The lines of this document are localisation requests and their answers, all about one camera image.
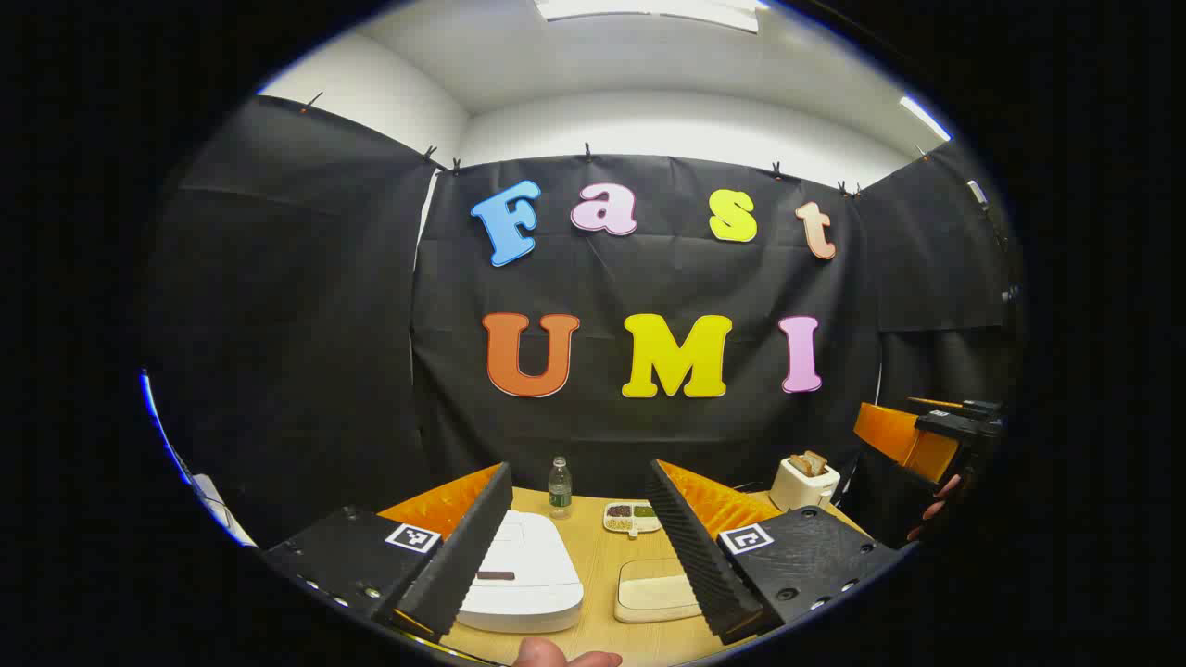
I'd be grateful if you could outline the black backdrop cloth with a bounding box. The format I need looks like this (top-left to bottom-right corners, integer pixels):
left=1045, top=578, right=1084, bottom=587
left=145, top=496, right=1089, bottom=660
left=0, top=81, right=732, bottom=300
left=144, top=93, right=1025, bottom=547

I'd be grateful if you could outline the white toaster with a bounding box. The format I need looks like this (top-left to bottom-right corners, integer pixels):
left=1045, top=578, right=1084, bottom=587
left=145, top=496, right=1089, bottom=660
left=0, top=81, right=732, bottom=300
left=769, top=456, right=841, bottom=513

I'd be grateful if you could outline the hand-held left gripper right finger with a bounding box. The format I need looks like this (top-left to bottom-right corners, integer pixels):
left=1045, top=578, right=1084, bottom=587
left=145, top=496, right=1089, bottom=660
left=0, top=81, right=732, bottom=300
left=646, top=459, right=902, bottom=646

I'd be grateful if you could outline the clear plastic water bottle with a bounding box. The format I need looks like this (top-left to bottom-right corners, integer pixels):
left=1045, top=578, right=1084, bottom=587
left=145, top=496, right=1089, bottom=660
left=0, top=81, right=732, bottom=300
left=548, top=456, right=574, bottom=519

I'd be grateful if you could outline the cream rectangular tray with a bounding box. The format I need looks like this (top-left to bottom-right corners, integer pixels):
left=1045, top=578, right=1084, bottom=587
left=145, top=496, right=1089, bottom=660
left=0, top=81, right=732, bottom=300
left=612, top=557, right=703, bottom=624

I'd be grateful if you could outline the long ceiling light panel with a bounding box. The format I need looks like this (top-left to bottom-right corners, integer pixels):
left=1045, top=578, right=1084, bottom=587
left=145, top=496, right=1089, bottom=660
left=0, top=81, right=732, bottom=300
left=536, top=0, right=763, bottom=35

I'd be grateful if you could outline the white divided grain dish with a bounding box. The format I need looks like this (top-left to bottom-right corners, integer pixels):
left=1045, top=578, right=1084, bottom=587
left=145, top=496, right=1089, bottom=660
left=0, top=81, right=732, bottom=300
left=602, top=501, right=662, bottom=539

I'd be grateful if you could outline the narrow ceiling light strip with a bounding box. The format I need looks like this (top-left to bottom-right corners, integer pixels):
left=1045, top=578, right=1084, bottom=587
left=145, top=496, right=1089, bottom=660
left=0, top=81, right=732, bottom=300
left=899, top=94, right=953, bottom=143

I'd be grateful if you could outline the white rice cooker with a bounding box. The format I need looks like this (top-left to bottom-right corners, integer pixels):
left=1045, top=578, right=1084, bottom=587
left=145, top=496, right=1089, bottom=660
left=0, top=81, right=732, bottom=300
left=456, top=510, right=586, bottom=635

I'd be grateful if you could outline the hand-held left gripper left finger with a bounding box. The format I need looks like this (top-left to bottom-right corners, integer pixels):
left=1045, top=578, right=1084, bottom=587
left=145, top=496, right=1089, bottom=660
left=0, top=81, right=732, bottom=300
left=262, top=461, right=513, bottom=642

